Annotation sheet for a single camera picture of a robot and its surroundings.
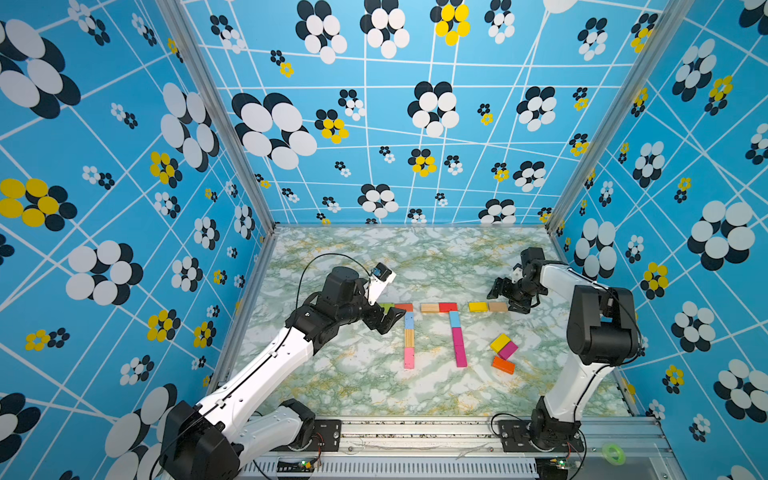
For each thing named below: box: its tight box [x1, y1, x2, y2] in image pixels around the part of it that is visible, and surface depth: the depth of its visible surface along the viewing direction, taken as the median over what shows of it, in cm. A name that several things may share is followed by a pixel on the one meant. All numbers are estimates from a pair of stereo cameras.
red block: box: [438, 302, 459, 313], surface depth 98 cm
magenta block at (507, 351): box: [498, 341, 519, 360], surface depth 88 cm
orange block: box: [492, 356, 516, 375], surface depth 86 cm
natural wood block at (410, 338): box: [406, 329, 415, 348], surface depth 91 cm
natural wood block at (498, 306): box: [489, 302, 508, 312], surface depth 98 cm
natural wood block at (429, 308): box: [421, 304, 439, 313], surface depth 98 cm
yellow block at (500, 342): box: [490, 333, 511, 353], surface depth 91 cm
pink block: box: [405, 347, 415, 369], surface depth 88 cm
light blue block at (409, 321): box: [404, 312, 415, 330], surface depth 95 cm
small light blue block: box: [450, 311, 461, 328], surface depth 96 cm
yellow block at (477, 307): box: [469, 302, 487, 313], surface depth 98 cm
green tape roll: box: [602, 443, 626, 466], surface depth 72 cm
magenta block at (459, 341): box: [451, 327, 467, 355], surface depth 91 cm
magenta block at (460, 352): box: [453, 338, 468, 368], surface depth 88 cm
